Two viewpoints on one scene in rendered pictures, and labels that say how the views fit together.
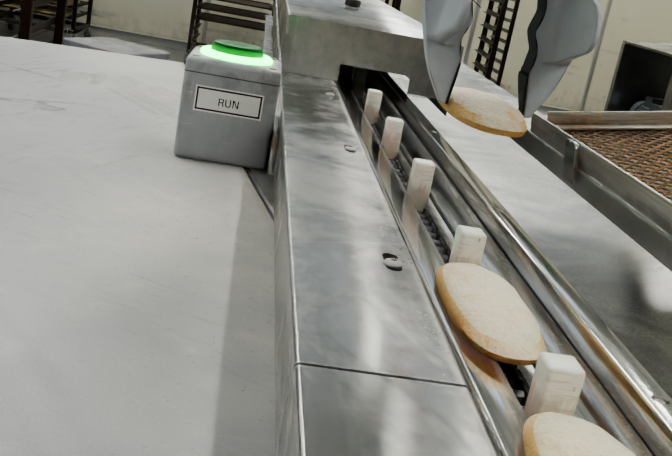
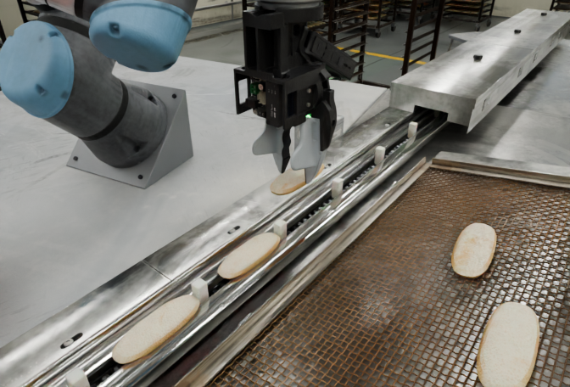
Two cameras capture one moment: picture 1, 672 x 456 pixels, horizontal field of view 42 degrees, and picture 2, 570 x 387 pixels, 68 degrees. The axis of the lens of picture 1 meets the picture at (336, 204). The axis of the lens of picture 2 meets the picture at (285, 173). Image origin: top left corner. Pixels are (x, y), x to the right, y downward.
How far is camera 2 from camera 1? 46 cm
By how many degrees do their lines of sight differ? 44
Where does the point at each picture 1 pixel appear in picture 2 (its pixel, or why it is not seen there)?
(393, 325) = (187, 255)
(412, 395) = (152, 277)
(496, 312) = (235, 258)
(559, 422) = (182, 300)
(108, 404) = (142, 252)
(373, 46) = (429, 98)
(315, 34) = (403, 91)
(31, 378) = (136, 239)
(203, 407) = not seen: hidden behind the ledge
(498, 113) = (280, 184)
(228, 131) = not seen: hidden behind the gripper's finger
